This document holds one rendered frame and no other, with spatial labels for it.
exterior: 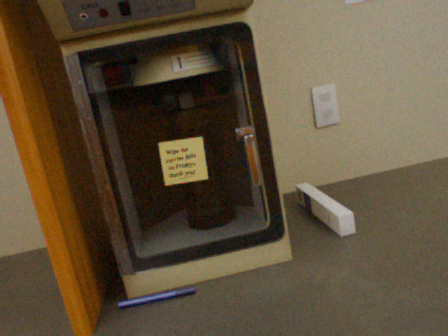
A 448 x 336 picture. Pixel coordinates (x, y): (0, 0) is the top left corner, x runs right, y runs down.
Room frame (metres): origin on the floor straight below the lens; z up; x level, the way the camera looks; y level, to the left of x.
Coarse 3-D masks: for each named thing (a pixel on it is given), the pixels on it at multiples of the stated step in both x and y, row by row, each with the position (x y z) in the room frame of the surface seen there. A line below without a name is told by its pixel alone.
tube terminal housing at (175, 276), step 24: (168, 24) 0.73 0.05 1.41; (192, 24) 0.74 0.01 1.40; (216, 24) 0.74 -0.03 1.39; (72, 48) 0.72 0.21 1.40; (264, 96) 0.75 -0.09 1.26; (288, 240) 0.75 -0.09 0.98; (192, 264) 0.73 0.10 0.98; (216, 264) 0.73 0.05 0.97; (240, 264) 0.74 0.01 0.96; (264, 264) 0.74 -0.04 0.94; (144, 288) 0.72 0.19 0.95; (168, 288) 0.72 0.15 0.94
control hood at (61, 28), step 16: (48, 0) 0.64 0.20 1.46; (208, 0) 0.70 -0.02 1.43; (224, 0) 0.71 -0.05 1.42; (240, 0) 0.71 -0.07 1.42; (48, 16) 0.66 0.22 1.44; (64, 16) 0.67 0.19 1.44; (160, 16) 0.70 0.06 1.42; (176, 16) 0.71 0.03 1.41; (192, 16) 0.73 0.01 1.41; (64, 32) 0.69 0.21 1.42; (80, 32) 0.69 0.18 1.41; (96, 32) 0.70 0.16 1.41
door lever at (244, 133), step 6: (240, 132) 0.73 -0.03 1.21; (246, 132) 0.73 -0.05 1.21; (240, 138) 0.73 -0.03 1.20; (246, 138) 0.68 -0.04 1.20; (252, 138) 0.68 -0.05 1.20; (246, 144) 0.68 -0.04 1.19; (252, 144) 0.68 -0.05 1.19; (246, 150) 0.68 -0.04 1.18; (252, 150) 0.68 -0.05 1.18; (252, 156) 0.68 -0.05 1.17; (252, 162) 0.68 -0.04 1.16; (252, 168) 0.68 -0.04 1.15; (258, 168) 0.68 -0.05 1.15; (252, 174) 0.68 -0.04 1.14; (258, 174) 0.68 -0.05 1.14; (252, 180) 0.68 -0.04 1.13; (258, 180) 0.68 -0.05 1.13
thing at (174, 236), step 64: (128, 64) 0.72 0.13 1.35; (192, 64) 0.72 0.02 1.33; (256, 64) 0.73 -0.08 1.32; (128, 128) 0.71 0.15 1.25; (192, 128) 0.72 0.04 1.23; (256, 128) 0.73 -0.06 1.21; (128, 192) 0.71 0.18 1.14; (192, 192) 0.72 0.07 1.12; (256, 192) 0.73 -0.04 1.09; (192, 256) 0.72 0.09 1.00
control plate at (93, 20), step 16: (64, 0) 0.65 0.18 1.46; (80, 0) 0.65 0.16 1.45; (96, 0) 0.66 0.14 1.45; (112, 0) 0.66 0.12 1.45; (128, 0) 0.67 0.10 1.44; (144, 0) 0.68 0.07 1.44; (192, 0) 0.69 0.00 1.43; (96, 16) 0.68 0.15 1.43; (112, 16) 0.68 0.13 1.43; (128, 16) 0.69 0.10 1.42; (144, 16) 0.69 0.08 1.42
